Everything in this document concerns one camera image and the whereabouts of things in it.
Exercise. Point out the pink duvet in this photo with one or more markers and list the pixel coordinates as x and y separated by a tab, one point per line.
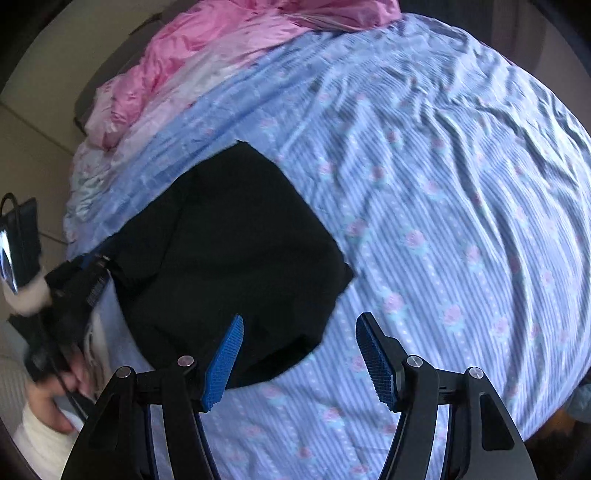
184	50

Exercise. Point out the blue striped floral bed sheet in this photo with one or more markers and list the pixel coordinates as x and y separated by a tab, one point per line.
438	230

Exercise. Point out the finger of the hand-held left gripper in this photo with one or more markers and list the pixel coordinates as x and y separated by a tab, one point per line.
83	281

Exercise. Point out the person's left hand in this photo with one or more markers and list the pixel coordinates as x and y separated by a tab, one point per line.
48	401

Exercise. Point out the black pants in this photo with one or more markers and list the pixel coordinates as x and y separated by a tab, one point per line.
221	254

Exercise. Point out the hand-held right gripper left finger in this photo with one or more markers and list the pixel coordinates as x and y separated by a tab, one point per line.
221	364

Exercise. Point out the person's left forearm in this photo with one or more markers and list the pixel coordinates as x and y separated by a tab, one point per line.
41	454

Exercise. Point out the white wardrobe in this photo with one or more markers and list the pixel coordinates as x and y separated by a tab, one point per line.
27	152

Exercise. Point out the grey upholstered bed headboard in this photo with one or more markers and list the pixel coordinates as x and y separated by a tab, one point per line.
85	108

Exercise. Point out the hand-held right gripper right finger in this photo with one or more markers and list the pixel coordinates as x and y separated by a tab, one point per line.
376	360

